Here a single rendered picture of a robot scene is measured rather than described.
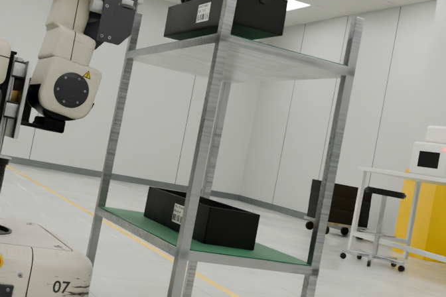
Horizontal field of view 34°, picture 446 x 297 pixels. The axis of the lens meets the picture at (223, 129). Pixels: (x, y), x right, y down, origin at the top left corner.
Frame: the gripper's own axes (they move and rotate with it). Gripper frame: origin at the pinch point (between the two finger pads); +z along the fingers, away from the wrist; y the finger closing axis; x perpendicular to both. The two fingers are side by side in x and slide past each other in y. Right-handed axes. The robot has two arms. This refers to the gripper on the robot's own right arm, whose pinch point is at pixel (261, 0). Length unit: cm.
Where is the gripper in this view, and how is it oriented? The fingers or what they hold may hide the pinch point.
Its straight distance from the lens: 227.1
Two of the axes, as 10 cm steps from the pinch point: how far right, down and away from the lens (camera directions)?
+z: -1.7, 9.8, -0.4
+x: -8.8, -1.7, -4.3
